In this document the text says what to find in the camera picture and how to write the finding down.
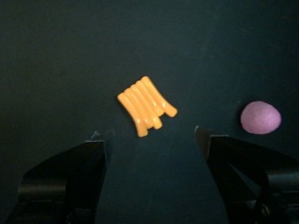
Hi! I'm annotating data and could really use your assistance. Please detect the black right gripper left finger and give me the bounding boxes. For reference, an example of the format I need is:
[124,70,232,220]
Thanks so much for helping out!
[2,129,117,224]

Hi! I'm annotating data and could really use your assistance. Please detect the orange toy fries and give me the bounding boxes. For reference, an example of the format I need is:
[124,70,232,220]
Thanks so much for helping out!
[116,75,178,138]

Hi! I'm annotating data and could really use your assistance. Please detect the purple toy ball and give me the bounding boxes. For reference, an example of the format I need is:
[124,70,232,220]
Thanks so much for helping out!
[239,101,283,136]

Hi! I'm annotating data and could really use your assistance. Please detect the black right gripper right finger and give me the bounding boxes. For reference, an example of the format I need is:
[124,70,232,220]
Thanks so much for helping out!
[192,125,299,224]

